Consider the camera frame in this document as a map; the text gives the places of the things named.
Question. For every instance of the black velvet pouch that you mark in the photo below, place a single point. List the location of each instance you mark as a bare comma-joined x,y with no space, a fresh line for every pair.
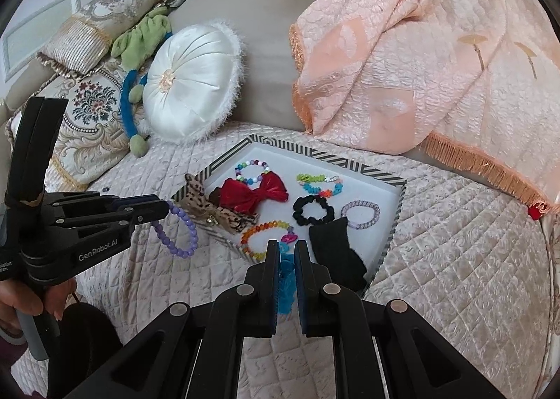
331,249

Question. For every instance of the white round satin cushion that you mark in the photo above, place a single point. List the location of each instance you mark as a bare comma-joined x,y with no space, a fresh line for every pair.
193,82

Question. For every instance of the black scrunchie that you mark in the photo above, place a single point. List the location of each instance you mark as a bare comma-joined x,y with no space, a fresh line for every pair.
312,210

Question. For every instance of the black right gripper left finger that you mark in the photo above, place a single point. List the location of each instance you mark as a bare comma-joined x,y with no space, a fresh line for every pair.
193,352

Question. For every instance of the maroon sleeve forearm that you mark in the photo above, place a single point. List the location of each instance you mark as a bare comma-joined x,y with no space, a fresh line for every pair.
12,347

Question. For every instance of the striped tray with white base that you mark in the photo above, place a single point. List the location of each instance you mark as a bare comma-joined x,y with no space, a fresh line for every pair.
371,199

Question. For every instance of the embroidered bolster pillow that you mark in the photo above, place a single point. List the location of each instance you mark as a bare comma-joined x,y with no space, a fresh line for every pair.
87,36

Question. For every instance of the pink quilted bedspread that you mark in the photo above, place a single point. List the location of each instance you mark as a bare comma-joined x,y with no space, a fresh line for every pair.
468,258

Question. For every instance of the left hand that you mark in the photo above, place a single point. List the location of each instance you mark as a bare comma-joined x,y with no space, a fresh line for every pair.
15,296

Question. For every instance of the green blue plush toy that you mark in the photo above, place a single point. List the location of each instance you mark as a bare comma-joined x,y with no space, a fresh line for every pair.
135,47

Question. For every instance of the small red object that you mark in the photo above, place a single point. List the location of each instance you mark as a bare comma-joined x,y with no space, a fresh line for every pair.
535,212

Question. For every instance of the embroidered floral square pillow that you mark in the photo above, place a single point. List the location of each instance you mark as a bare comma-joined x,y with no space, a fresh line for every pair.
91,139

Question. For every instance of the floral cream bedsheet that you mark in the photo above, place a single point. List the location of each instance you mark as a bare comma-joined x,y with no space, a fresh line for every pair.
550,226

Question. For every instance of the leopard print bow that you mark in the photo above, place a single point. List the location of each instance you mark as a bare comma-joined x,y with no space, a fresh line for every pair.
195,202

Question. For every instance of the beige upholstered headboard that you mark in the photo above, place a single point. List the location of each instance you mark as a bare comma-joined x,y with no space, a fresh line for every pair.
269,69

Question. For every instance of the peach fringed blanket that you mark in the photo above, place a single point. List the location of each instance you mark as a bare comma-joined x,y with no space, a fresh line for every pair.
473,83

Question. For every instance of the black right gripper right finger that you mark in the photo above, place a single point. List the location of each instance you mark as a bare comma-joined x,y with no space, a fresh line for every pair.
381,351

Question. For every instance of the red velvet bow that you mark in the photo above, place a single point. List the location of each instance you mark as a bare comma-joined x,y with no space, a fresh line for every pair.
240,198

